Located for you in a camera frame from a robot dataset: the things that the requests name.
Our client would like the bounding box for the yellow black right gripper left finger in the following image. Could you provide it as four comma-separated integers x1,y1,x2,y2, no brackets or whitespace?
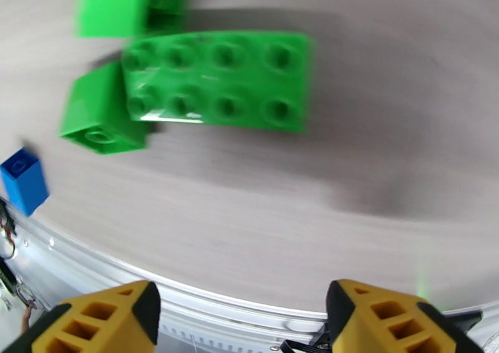
0,280,162,353

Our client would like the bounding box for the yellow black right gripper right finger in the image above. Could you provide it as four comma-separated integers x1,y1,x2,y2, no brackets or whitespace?
326,279,484,353

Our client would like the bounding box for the blue lego brick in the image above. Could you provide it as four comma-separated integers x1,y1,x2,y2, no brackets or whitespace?
0,148,51,218

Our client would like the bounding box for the green sloped lego brick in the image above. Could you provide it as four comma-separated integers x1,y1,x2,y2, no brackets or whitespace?
58,62,151,156

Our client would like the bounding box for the green eight stud lego brick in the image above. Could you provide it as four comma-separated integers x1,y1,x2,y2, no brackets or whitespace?
120,30,314,133

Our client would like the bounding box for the small green lego brick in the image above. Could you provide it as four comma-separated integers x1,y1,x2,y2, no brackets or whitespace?
75,0,188,39

